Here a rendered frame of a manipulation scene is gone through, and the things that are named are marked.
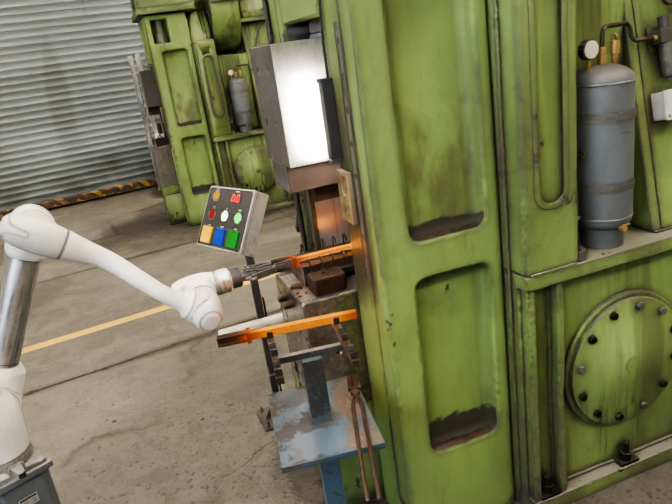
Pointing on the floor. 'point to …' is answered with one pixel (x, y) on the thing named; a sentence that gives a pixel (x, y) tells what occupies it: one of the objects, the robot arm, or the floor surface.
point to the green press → (205, 101)
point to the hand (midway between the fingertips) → (283, 263)
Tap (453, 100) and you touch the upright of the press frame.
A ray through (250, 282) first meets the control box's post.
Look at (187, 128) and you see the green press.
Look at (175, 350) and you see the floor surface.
